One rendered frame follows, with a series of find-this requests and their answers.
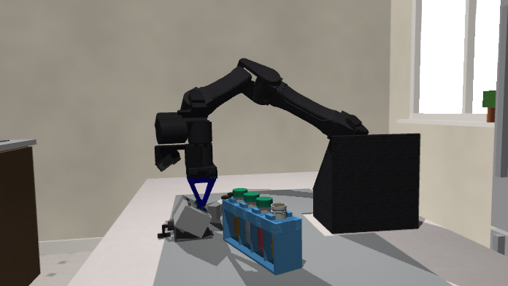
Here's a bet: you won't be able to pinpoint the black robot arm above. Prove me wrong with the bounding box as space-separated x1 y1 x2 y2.
155 58 369 171

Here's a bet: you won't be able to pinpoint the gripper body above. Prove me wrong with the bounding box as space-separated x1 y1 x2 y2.
186 143 218 179

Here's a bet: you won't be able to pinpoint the blue tube rack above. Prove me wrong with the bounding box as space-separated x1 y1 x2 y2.
222 198 302 275

